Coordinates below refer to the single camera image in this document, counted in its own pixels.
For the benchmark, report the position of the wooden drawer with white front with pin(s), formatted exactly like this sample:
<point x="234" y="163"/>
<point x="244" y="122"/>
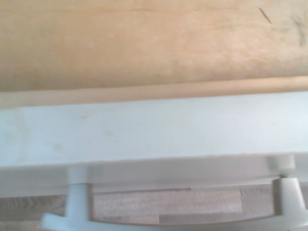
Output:
<point x="154" y="130"/>

